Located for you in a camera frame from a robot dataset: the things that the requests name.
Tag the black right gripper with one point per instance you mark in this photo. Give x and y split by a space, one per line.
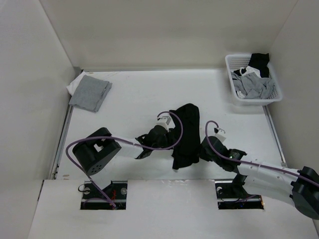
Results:
202 154

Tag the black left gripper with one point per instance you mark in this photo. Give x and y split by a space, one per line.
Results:
172 141

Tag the black tank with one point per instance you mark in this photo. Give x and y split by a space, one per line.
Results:
260 62
186 152

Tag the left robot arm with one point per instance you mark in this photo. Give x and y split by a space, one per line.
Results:
97 150

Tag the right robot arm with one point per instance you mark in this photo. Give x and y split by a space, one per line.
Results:
298 188

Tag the grey tank top in basket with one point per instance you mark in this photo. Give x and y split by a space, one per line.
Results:
252 86

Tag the folded grey tank top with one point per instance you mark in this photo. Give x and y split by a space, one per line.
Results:
90 93

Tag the white tank top in basket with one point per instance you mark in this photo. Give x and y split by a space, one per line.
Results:
244 71

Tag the black tank top in basket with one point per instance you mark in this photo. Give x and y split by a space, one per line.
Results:
260 62

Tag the folded white tank top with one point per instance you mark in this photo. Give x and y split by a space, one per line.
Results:
71 88

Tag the white plastic laundry basket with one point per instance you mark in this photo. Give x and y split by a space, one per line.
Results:
237 61

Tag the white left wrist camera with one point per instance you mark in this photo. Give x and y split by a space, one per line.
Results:
166 122

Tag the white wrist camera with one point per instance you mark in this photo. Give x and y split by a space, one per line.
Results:
166 122
220 134

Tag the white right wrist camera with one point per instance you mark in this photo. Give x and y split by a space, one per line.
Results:
220 134

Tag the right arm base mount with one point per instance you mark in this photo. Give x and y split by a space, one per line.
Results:
232 196

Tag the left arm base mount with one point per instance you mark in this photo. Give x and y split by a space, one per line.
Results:
92 199

